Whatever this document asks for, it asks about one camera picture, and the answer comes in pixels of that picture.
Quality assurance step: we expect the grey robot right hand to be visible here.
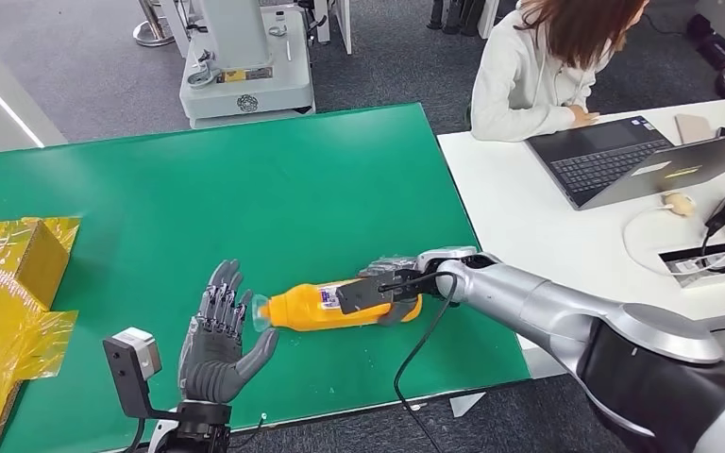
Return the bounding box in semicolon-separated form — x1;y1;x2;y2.
358;253;439;327

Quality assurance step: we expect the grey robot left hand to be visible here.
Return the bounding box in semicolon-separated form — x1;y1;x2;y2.
177;259;280;405

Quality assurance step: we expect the orange juice bottle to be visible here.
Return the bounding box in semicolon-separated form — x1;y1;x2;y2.
250;277;425;334

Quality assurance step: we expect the white paper scrap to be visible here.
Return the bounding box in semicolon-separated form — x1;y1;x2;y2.
448;392;487;419

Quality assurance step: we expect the dark grey open laptop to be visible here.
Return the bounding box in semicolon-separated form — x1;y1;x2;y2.
525;115;725;212

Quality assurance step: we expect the person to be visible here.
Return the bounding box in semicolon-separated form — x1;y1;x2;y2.
469;0;651;143

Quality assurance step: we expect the person's hand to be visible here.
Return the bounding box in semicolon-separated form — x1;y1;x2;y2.
567;105;601;130

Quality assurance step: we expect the white machine base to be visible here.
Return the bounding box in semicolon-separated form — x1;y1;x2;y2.
177;0;317;130

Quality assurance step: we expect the small beige charger plug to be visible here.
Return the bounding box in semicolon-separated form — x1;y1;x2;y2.
662;192;697;218

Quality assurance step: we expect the desk socket box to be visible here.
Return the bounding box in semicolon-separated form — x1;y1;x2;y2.
658;239;725;290

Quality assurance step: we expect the chrome stand base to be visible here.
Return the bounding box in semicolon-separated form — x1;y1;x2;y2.
132;0;177;48

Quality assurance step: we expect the beige flat pad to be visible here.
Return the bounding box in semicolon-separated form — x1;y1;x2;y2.
675;112;717;145

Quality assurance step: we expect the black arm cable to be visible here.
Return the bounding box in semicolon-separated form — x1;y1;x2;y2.
378;272;459;453

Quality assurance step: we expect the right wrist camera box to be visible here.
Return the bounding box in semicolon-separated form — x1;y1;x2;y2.
335;245;480;316

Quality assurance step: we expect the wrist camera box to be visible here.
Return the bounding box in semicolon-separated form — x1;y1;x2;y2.
335;245;480;316
102;327;182;421

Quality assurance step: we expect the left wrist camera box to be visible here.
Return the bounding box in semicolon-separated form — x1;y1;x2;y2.
102;327;182;421

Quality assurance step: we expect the white cable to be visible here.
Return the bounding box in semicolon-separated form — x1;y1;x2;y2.
621;203;725;278

